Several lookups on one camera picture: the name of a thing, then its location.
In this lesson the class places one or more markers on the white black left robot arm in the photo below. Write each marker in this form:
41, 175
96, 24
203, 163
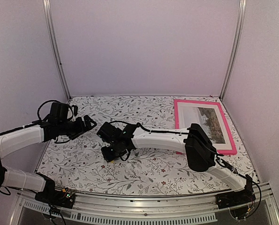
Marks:
62, 120

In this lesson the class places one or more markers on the pink picture frame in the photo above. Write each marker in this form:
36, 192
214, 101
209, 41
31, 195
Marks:
211, 118

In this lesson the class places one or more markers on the aluminium right corner post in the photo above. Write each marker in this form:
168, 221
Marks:
235, 46

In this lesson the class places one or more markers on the aluminium left corner post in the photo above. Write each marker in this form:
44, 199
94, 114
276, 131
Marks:
55, 49

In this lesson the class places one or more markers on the aluminium front rail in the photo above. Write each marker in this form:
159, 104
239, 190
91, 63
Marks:
103, 209

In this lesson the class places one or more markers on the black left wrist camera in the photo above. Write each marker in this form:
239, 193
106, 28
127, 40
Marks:
75, 109

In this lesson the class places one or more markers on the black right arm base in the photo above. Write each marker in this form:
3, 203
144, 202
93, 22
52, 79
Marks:
235, 201

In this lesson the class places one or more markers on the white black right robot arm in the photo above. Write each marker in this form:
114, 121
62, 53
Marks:
201, 155

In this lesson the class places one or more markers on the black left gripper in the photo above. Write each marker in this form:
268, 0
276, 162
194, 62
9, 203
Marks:
82, 129

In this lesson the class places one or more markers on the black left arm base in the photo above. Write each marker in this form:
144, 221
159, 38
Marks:
63, 198

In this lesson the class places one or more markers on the aluminium corner post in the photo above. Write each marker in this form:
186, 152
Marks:
235, 46
55, 49

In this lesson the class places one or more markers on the floral patterned table mat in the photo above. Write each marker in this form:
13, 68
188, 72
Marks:
79, 164

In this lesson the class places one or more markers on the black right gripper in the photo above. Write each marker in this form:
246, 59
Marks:
109, 157

